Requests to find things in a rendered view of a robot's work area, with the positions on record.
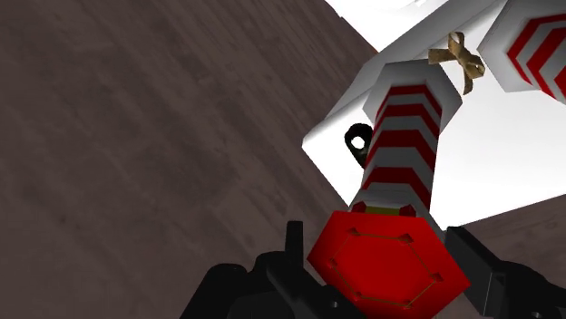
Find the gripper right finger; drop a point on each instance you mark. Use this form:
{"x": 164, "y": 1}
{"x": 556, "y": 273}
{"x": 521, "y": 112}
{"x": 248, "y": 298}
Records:
{"x": 517, "y": 291}

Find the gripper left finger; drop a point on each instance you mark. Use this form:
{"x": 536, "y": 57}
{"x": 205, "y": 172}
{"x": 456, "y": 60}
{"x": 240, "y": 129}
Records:
{"x": 265, "y": 287}

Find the red white striped hexagonal box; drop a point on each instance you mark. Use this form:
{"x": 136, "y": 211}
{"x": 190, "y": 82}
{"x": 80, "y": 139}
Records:
{"x": 389, "y": 265}
{"x": 530, "y": 48}

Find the white table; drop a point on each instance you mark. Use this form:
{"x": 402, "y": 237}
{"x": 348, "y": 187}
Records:
{"x": 495, "y": 154}

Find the gold ribbon bow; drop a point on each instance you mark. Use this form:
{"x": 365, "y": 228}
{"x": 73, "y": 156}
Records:
{"x": 462, "y": 59}

